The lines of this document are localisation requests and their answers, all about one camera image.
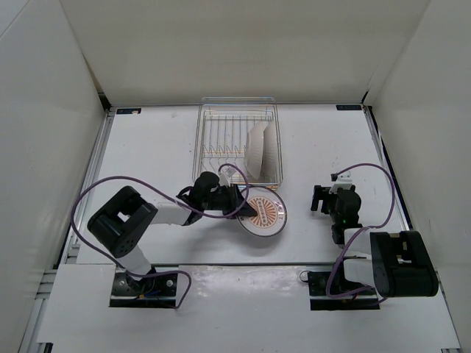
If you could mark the blue table label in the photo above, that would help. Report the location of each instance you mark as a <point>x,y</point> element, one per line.
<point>348,107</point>
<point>128,111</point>

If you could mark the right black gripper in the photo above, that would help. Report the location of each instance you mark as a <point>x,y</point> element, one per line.
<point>320,193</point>

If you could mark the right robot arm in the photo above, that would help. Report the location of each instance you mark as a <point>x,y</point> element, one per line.
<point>392,264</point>

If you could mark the white ribbed plate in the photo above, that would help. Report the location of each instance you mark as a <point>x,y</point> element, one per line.
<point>253,159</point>

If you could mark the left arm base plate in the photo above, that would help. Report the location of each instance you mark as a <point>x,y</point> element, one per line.
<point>157,292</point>

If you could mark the plain white plate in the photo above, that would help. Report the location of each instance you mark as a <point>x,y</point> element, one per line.
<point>269,163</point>

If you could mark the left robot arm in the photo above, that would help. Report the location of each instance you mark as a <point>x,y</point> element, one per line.
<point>123,220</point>

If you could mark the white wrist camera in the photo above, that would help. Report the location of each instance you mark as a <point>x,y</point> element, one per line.
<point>341,181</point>
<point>225,175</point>

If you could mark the metal wire dish rack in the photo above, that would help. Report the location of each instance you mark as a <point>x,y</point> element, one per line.
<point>221,135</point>

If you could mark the orange patterned round plate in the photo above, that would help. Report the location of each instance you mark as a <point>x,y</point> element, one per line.
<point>271,215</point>

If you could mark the left blue table label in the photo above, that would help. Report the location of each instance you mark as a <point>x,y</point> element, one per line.
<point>128,111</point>

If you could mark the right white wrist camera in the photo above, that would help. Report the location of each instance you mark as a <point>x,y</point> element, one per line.
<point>341,181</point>

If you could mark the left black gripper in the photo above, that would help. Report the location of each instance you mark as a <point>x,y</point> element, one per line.
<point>236,199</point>

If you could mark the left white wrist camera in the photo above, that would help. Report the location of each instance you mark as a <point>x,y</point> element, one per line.
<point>225,175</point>

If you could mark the right blue table label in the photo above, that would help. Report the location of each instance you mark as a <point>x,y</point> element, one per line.
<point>348,107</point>

